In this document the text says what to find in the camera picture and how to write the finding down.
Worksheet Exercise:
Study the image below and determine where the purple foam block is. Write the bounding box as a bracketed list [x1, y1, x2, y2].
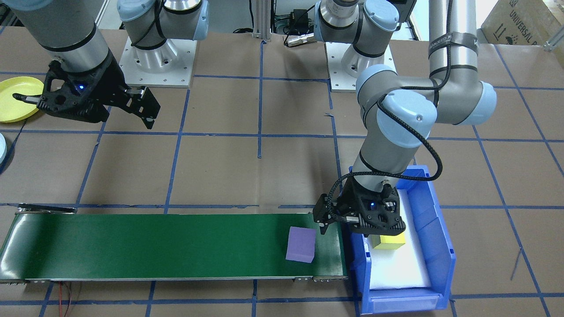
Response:
[286, 226, 317, 264]

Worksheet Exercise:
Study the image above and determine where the yellow foam block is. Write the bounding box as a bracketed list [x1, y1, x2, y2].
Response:
[372, 232, 406, 251]

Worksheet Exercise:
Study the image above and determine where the yellow plate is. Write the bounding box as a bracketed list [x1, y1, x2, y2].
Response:
[0, 76, 45, 123]

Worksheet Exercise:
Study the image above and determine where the white foam pad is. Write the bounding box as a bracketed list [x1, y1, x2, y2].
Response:
[369, 189, 431, 291]

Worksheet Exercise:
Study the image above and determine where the blue plastic storage bin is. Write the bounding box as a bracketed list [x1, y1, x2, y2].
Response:
[348, 165, 456, 315]

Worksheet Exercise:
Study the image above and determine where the green conveyor belt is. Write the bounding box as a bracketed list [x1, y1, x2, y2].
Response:
[0, 203, 349, 284]

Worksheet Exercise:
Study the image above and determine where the silver cylindrical connector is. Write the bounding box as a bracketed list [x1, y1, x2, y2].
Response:
[285, 33, 316, 47]

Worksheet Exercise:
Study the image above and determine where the black power adapter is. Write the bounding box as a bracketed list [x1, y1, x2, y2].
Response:
[289, 8, 310, 28]

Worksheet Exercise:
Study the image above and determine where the brown cardboard box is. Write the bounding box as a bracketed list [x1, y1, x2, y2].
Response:
[481, 0, 564, 47]

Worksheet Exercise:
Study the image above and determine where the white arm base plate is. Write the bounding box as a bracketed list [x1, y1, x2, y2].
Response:
[325, 42, 397, 93]
[119, 36, 197, 88]

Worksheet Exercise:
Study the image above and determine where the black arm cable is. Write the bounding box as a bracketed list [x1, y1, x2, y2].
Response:
[130, 0, 167, 49]
[325, 0, 454, 221]

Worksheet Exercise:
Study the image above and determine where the aluminium upright post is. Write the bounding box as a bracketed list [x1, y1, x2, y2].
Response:
[250, 0, 272, 42]

